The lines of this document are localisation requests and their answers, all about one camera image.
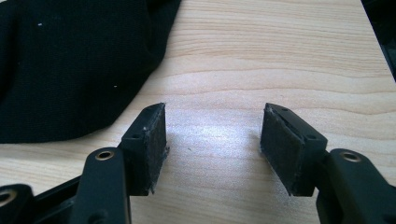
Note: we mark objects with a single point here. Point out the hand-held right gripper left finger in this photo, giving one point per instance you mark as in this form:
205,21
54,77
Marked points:
146,149

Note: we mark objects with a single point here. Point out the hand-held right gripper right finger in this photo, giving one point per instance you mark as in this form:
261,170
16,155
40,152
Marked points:
286,149

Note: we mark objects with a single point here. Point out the black sock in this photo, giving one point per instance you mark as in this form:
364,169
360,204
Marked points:
62,77

